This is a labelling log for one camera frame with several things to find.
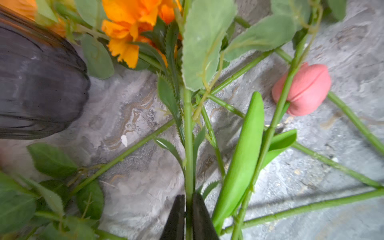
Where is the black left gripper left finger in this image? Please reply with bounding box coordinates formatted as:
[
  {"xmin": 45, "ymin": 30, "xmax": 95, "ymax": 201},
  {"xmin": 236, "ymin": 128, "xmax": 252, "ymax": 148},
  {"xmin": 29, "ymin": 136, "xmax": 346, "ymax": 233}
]
[{"xmin": 160, "ymin": 195, "xmax": 186, "ymax": 240}]

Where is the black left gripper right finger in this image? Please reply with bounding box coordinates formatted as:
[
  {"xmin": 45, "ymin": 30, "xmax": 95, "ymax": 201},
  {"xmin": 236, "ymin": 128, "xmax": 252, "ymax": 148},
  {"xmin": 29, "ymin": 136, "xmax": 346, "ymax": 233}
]
[{"xmin": 192, "ymin": 193, "xmax": 219, "ymax": 240}]

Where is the orange marigold flower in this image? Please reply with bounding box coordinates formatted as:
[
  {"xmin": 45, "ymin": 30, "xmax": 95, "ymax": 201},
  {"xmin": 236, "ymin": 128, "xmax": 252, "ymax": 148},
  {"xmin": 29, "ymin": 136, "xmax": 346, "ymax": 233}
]
[{"xmin": 102, "ymin": 1, "xmax": 195, "ymax": 240}]

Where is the pink tulip flower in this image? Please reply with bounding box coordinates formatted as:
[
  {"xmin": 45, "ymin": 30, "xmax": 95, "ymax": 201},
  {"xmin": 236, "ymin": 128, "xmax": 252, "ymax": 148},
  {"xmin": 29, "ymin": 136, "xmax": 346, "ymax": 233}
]
[{"xmin": 209, "ymin": 62, "xmax": 384, "ymax": 235}]

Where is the purple glass vase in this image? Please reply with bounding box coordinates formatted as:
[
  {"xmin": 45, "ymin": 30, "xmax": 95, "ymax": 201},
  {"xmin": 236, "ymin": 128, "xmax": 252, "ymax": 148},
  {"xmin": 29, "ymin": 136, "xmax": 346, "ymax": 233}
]
[{"xmin": 1, "ymin": 7, "xmax": 91, "ymax": 140}]

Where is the orange rose by vase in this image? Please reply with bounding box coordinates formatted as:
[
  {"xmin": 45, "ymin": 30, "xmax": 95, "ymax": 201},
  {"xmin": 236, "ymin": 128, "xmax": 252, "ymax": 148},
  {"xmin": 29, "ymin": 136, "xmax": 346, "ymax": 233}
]
[{"xmin": 1, "ymin": 0, "xmax": 66, "ymax": 38}]

